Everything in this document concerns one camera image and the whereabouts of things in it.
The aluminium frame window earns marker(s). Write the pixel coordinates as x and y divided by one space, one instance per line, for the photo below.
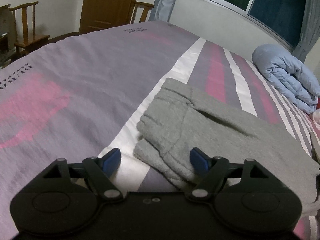
252 2

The striped pink grey bed sheet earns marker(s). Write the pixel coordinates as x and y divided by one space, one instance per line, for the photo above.
84 95

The wooden chair at left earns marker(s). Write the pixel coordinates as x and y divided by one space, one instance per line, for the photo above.
30 40

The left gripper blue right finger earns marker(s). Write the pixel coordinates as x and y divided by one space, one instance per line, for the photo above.
218 166

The folded white pink blanket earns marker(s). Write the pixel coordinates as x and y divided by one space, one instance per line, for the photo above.
315 117

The folded light blue duvet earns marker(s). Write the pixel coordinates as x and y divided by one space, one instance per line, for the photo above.
288 75

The brown wooden door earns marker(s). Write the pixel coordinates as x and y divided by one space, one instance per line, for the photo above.
103 14

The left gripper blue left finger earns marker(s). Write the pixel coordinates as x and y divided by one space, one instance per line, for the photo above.
108 164

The grey curtain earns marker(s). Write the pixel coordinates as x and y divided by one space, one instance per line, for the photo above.
162 10
310 30

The grey fleece pants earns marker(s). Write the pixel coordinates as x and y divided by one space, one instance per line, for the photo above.
181 118

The grey right curtain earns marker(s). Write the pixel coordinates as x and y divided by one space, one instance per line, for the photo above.
310 30

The grey left curtain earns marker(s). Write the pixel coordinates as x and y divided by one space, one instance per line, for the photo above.
162 10

